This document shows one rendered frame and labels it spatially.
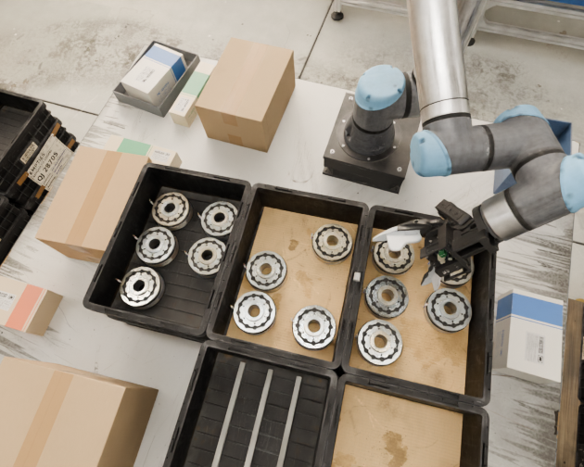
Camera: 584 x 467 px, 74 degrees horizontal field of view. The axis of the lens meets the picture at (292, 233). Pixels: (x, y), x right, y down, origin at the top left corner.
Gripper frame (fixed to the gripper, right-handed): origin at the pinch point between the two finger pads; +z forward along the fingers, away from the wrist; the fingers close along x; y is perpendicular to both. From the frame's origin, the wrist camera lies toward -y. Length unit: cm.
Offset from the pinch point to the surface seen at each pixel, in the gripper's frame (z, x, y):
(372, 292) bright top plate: 14.5, 7.9, -4.2
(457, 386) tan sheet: 8.2, 31.8, 8.5
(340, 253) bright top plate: 17.7, -1.7, -11.2
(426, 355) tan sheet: 11.0, 24.5, 4.1
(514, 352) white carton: -0.7, 41.8, -4.0
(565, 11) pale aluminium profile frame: -49, 49, -202
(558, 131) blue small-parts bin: -28, 31, -66
